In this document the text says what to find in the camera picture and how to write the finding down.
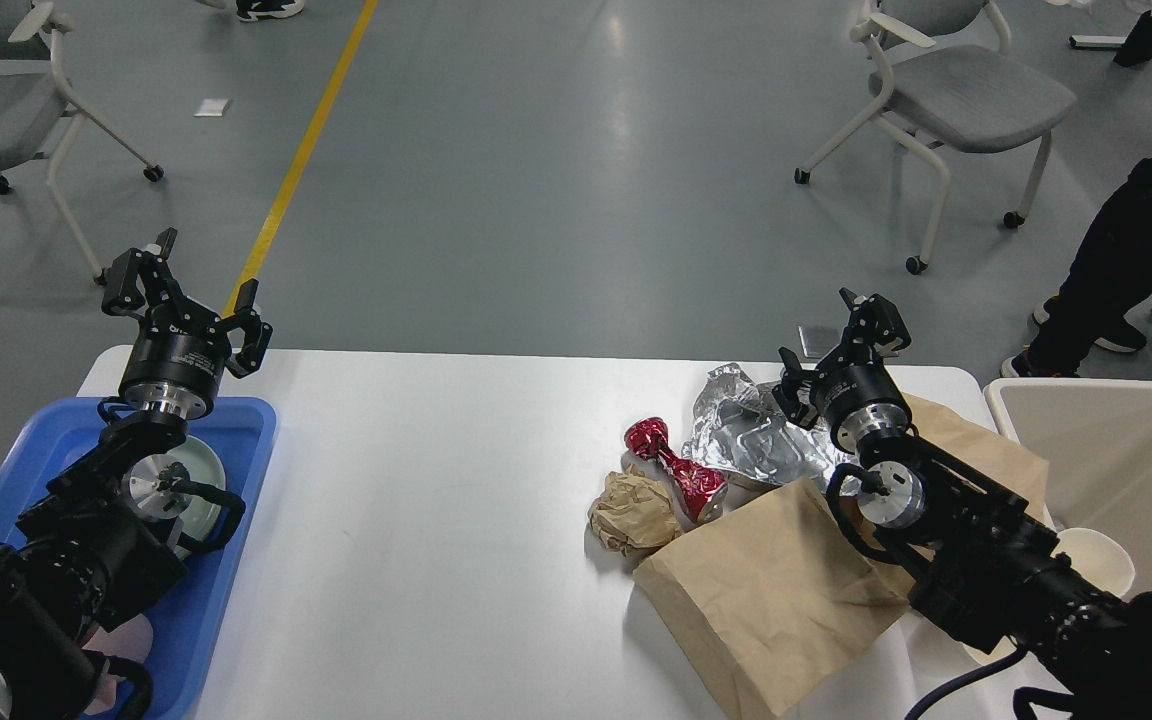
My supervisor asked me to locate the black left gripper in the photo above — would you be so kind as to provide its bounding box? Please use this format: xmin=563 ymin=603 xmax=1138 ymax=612
xmin=101 ymin=227 xmax=273 ymax=420

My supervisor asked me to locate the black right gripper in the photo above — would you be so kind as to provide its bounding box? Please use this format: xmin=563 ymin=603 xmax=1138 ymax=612
xmin=772 ymin=288 xmax=914 ymax=454

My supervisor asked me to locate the green plate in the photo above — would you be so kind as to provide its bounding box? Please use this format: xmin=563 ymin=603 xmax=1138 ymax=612
xmin=169 ymin=435 xmax=227 ymax=541

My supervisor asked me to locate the pink mug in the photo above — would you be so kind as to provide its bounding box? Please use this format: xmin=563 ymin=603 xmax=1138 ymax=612
xmin=83 ymin=614 xmax=154 ymax=715

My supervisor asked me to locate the white paper cup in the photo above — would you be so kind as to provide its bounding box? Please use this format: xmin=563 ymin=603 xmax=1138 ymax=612
xmin=1056 ymin=526 xmax=1137 ymax=598

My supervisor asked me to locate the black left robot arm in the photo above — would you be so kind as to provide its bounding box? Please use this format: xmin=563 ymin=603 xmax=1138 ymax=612
xmin=0 ymin=228 xmax=273 ymax=719

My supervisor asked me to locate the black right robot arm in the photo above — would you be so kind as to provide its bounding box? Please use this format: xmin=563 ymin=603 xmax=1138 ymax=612
xmin=773 ymin=290 xmax=1152 ymax=719

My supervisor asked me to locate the metal floor socket plate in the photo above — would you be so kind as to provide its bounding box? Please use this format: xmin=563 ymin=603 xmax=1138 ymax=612
xmin=797 ymin=325 xmax=841 ymax=361

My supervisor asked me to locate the crumpled aluminium foil tray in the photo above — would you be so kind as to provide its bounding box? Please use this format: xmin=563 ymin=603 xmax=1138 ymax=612
xmin=681 ymin=363 xmax=854 ymax=492

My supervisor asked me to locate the blue plastic tray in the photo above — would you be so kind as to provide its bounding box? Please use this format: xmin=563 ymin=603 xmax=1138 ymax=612
xmin=0 ymin=396 xmax=276 ymax=719

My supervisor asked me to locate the rear brown paper bag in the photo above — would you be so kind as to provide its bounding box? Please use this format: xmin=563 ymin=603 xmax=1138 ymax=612
xmin=836 ymin=392 xmax=1051 ymax=601

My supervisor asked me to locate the brown paper bag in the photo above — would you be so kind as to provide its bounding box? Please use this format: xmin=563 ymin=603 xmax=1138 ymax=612
xmin=836 ymin=392 xmax=1051 ymax=601
xmin=634 ymin=482 xmax=914 ymax=719

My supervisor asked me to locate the red foil wrapper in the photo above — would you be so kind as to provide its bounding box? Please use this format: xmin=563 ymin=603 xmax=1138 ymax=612
xmin=623 ymin=416 xmax=728 ymax=524

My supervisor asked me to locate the front brown paper bag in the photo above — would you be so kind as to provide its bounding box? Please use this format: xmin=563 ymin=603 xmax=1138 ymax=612
xmin=634 ymin=482 xmax=914 ymax=719

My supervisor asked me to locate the crumpled brown paper ball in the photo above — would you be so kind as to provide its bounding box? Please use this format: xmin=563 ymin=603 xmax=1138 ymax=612
xmin=588 ymin=462 xmax=684 ymax=558

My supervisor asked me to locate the grey chair left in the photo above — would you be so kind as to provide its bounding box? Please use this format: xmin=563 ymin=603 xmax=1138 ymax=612
xmin=0 ymin=1 xmax=164 ymax=286

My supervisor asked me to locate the grey chair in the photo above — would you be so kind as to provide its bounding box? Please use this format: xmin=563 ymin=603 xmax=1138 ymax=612
xmin=0 ymin=1 xmax=164 ymax=286
xmin=794 ymin=1 xmax=1076 ymax=275

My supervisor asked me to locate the grey chair right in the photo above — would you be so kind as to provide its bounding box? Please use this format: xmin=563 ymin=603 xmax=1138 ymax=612
xmin=794 ymin=1 xmax=1076 ymax=275

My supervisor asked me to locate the person with black sneakers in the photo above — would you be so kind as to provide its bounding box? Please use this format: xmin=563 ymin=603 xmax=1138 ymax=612
xmin=198 ymin=0 xmax=306 ymax=23

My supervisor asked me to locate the beige plastic bin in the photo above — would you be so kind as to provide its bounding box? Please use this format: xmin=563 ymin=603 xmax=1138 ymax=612
xmin=986 ymin=379 xmax=1152 ymax=592

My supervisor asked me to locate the person in black trousers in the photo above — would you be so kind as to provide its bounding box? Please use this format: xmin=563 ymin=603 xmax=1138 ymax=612
xmin=1001 ymin=158 xmax=1152 ymax=378

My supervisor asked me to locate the desk foot top right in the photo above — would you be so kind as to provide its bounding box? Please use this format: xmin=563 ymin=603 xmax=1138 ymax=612
xmin=1066 ymin=1 xmax=1152 ymax=67

